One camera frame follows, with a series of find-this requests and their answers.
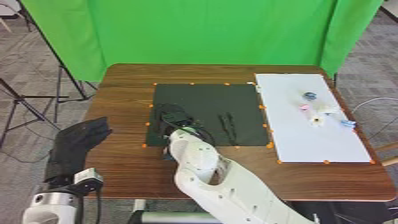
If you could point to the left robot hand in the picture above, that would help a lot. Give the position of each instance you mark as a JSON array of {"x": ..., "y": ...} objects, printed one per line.
[{"x": 74, "y": 146}]

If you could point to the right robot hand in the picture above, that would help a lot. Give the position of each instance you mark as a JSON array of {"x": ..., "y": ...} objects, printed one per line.
[{"x": 171, "y": 116}]

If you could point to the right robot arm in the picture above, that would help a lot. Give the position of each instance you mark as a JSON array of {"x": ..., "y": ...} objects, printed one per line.
[{"x": 225, "y": 186}]

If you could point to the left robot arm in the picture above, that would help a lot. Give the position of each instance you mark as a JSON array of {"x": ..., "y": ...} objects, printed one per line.
[{"x": 56, "y": 206}]

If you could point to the green sprig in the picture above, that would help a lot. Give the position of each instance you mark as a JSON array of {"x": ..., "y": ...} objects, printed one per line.
[
  {"x": 232, "y": 125},
  {"x": 225, "y": 125}
]

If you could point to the dark mat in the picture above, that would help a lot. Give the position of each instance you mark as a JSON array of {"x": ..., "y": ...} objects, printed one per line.
[{"x": 232, "y": 100}]

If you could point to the black tripod stand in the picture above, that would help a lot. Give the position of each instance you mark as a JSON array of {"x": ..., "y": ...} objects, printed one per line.
[{"x": 24, "y": 106}]

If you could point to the black backdrop stand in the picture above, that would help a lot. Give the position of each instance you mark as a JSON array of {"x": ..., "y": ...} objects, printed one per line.
[{"x": 72, "y": 83}]

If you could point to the pink flower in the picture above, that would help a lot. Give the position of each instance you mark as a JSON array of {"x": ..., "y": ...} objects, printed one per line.
[{"x": 305, "y": 107}]

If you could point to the dark blue flower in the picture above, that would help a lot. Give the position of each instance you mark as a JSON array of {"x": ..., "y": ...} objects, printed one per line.
[{"x": 310, "y": 96}]

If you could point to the white sheet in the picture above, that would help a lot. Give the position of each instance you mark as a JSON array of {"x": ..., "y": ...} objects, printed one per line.
[{"x": 308, "y": 143}]

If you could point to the white flower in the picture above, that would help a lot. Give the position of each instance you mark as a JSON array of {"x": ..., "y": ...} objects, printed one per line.
[{"x": 321, "y": 118}]

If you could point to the pale grey bar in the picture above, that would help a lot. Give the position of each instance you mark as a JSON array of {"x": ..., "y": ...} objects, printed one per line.
[{"x": 178, "y": 217}]

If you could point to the light blue flower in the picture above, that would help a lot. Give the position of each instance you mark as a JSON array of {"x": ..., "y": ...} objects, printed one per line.
[{"x": 347, "y": 124}]

